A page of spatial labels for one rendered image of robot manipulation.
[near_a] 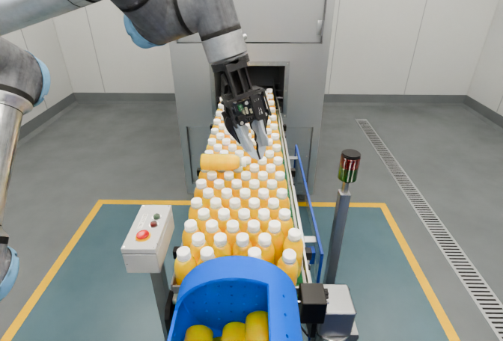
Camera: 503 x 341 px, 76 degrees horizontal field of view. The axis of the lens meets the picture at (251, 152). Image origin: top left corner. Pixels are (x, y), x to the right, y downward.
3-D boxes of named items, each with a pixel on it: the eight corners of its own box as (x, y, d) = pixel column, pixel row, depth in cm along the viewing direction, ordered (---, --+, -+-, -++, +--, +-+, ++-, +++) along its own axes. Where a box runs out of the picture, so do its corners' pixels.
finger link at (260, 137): (266, 166, 63) (252, 123, 60) (257, 157, 69) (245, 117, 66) (281, 161, 64) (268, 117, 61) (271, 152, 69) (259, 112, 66)
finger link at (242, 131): (251, 172, 63) (237, 128, 60) (244, 162, 69) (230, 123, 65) (266, 166, 63) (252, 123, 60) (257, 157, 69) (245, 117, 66)
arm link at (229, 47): (199, 42, 60) (239, 29, 62) (207, 66, 62) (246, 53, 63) (203, 41, 53) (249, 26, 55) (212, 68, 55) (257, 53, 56)
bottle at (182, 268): (174, 296, 101) (167, 259, 92) (186, 280, 106) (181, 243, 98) (191, 304, 98) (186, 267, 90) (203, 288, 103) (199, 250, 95)
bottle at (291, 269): (299, 295, 101) (305, 262, 92) (281, 303, 98) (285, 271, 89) (287, 277, 106) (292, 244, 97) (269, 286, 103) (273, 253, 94)
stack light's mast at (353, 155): (337, 197, 112) (343, 158, 104) (333, 186, 118) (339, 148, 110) (355, 197, 112) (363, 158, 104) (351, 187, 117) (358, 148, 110)
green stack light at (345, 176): (340, 183, 109) (341, 170, 107) (335, 173, 115) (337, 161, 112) (358, 183, 109) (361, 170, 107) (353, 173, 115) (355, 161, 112)
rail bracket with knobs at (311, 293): (293, 327, 92) (295, 303, 87) (290, 303, 98) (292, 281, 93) (327, 327, 92) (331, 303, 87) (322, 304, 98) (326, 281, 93)
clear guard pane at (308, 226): (308, 337, 134) (320, 253, 110) (290, 214, 202) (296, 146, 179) (310, 337, 134) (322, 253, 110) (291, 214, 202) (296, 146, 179)
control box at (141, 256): (126, 273, 96) (120, 248, 91) (146, 226, 113) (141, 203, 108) (160, 273, 96) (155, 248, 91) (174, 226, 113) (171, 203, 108)
